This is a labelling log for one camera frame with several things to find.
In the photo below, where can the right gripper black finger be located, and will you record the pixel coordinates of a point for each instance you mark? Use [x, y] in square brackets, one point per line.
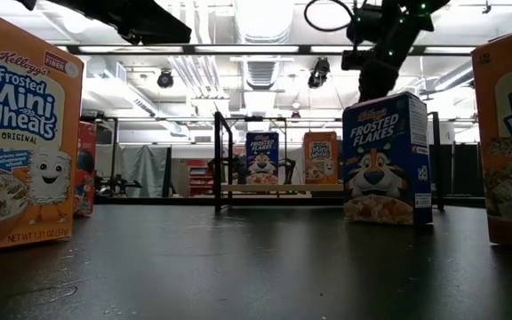
[378, 82]

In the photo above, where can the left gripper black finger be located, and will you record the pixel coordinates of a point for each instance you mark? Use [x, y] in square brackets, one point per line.
[167, 33]

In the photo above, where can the Frosted Flakes cereal box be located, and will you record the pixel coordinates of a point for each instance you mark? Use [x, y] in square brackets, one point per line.
[380, 169]
[261, 164]

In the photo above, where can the Froot Loops cereal box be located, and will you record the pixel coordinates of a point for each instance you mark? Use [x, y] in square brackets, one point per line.
[86, 178]

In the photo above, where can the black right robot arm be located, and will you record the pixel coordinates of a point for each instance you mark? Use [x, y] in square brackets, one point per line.
[416, 13]

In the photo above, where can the black overhead light bar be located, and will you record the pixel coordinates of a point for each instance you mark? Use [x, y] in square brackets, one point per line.
[189, 49]

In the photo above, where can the black partition panel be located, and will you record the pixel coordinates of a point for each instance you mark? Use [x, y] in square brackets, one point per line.
[465, 169]

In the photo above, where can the black metal stand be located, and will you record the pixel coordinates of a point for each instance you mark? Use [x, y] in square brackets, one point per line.
[115, 155]

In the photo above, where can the grey hanging cloth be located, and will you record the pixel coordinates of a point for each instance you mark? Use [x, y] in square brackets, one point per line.
[145, 171]

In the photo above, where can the red storage rack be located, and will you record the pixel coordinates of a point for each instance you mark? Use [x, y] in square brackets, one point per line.
[200, 178]

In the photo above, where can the black table mat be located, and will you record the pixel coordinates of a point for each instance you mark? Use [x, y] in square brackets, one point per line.
[256, 266]

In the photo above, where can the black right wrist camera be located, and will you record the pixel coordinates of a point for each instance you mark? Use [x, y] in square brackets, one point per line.
[356, 60]

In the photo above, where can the round black ceiling camera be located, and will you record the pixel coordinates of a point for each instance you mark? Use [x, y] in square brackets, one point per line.
[165, 80]

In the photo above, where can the black overhead camera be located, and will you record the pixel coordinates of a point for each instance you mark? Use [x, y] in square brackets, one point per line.
[319, 73]

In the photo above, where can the wooden shelf with black frame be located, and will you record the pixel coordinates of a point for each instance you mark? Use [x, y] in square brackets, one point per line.
[282, 187]

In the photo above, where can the black aluminium table frame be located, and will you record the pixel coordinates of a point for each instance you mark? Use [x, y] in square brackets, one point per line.
[149, 201]

